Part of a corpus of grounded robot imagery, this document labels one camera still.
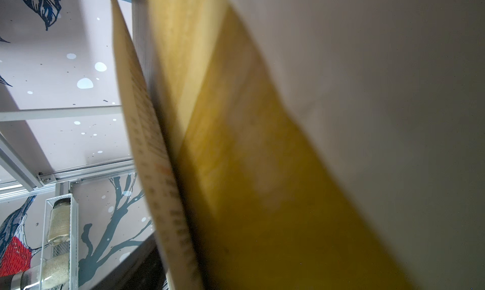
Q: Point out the picture seed packet shelf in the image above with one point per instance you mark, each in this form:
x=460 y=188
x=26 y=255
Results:
x=152 y=163

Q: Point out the black lid grinder bottle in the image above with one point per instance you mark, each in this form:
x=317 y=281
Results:
x=38 y=275

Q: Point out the white wire wall rack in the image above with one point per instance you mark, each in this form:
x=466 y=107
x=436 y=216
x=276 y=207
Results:
x=59 y=254

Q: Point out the wooden two-tier shelf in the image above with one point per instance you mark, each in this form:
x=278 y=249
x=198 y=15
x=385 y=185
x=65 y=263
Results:
x=323 y=144

